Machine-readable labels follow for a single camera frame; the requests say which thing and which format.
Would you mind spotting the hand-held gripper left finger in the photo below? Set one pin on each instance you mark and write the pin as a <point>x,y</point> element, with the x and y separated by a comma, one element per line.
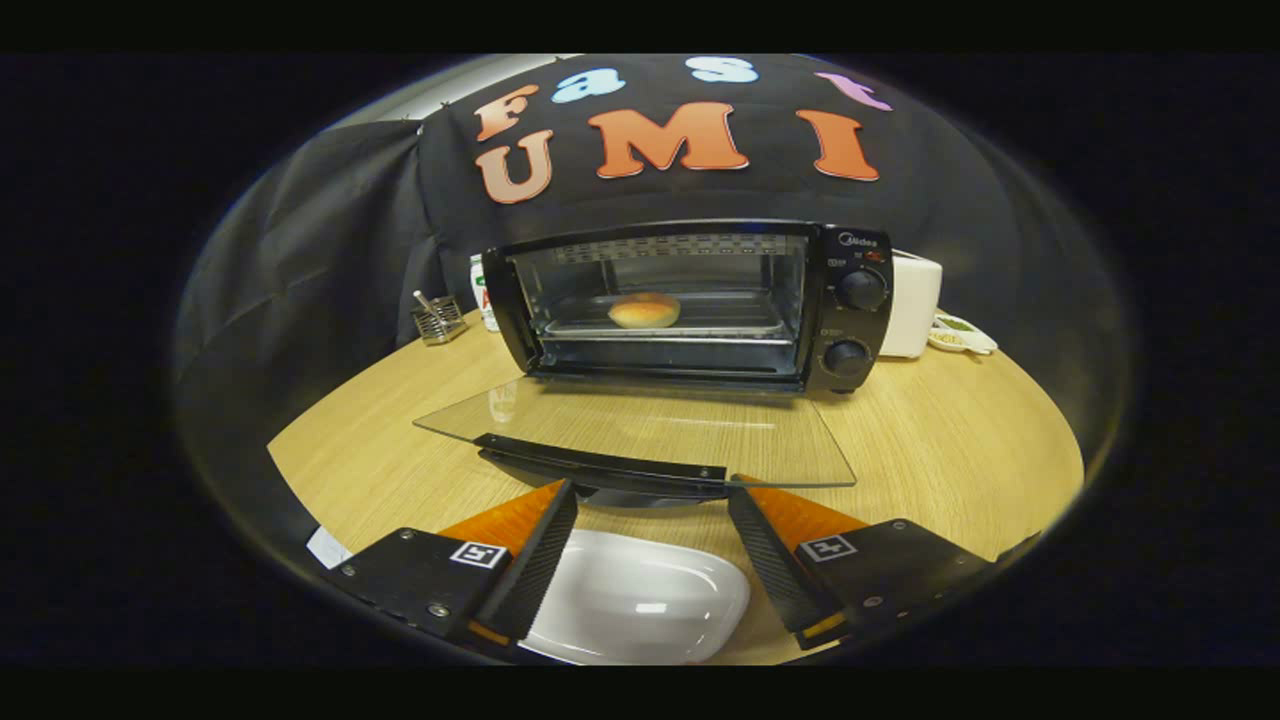
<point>535,565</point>

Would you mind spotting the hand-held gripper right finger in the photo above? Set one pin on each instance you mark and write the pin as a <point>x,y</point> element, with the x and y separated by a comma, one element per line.
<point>770,560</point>

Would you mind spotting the black toaster oven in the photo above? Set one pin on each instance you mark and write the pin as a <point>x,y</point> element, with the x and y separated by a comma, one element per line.
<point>860,330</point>

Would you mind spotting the white bread toaster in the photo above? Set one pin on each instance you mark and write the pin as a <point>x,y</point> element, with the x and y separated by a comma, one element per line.
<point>912,300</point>

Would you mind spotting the white plate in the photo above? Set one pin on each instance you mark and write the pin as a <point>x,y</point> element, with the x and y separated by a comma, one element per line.
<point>640,600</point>

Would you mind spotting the white paper sheet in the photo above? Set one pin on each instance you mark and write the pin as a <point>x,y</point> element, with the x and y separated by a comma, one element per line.
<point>328,548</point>

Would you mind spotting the white bottle green label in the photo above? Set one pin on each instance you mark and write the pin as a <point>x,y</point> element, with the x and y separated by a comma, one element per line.
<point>480,300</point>

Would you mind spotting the small white snack dish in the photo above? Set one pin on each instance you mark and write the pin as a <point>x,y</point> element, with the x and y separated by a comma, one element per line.
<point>965,335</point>

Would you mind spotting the black backdrop cloth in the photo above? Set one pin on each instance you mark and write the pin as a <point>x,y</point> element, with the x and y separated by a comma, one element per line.
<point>330,230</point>

